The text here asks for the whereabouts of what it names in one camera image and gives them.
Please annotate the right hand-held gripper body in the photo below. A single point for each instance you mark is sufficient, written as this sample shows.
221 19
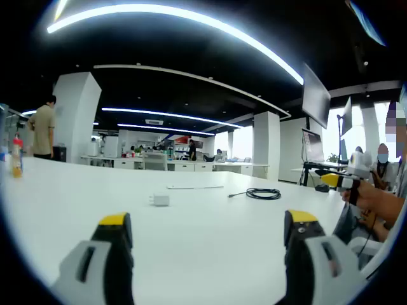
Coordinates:
357 165

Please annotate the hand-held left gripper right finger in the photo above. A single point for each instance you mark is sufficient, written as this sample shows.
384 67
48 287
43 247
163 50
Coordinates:
318 270

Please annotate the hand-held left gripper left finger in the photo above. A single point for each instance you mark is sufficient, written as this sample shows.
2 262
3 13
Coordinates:
95 270

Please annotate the white charger adapter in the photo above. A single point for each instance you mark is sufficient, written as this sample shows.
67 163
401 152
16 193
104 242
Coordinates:
161 200

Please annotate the white desk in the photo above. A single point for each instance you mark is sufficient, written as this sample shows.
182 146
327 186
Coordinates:
190 228

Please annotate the person's right hand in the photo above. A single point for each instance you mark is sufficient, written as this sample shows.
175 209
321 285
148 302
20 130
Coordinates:
365 197

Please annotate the black laptop stand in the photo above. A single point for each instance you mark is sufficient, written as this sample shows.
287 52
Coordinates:
318 164

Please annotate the potted plant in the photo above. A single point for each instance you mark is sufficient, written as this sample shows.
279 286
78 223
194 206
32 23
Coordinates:
333 158

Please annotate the laptop screen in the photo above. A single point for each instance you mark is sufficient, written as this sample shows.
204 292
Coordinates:
313 146

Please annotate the small monitor on stand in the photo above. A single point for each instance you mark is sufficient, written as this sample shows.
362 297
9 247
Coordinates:
347 116

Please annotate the large hanging monitor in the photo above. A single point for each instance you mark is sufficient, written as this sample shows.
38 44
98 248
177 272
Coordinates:
314 95

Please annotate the black box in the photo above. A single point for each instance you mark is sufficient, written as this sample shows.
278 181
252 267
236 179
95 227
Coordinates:
59 154

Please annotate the white office chair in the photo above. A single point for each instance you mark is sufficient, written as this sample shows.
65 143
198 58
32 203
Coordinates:
154 162

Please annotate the white flat keyboard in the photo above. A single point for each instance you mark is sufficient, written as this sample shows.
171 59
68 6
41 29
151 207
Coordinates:
194 187

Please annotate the orange drink bottle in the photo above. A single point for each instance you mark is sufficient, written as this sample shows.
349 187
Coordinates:
17 159

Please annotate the white cabinet row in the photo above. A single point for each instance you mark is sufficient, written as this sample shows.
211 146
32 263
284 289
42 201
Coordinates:
184 166

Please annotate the curved ceiling light strip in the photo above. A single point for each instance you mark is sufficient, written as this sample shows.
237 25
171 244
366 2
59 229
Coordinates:
178 11

